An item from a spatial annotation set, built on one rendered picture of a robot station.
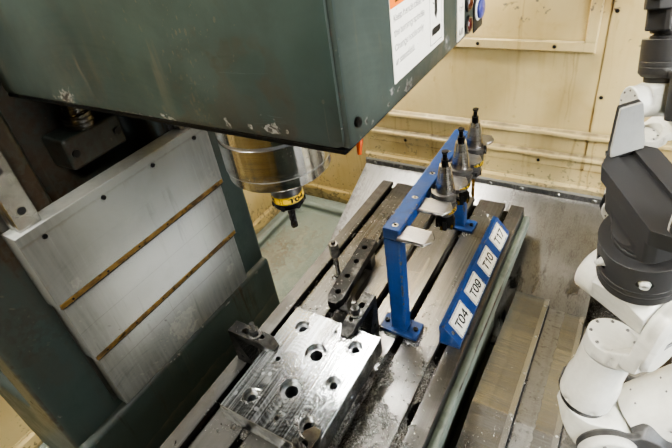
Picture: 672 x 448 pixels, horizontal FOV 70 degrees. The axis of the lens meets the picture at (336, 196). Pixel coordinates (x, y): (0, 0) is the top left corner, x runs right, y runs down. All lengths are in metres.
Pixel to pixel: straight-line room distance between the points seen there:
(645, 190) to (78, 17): 0.65
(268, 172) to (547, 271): 1.18
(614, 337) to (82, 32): 0.78
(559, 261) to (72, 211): 1.36
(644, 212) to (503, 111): 1.20
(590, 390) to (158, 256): 0.90
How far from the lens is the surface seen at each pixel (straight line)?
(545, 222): 1.75
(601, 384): 0.77
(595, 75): 1.60
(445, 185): 1.11
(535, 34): 1.57
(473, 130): 1.28
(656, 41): 1.14
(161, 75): 0.61
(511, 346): 1.44
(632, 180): 0.55
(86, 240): 1.07
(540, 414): 1.32
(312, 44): 0.45
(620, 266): 0.58
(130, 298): 1.19
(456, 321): 1.22
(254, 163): 0.65
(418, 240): 1.01
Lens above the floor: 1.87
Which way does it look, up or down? 34 degrees down
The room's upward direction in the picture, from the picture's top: 9 degrees counter-clockwise
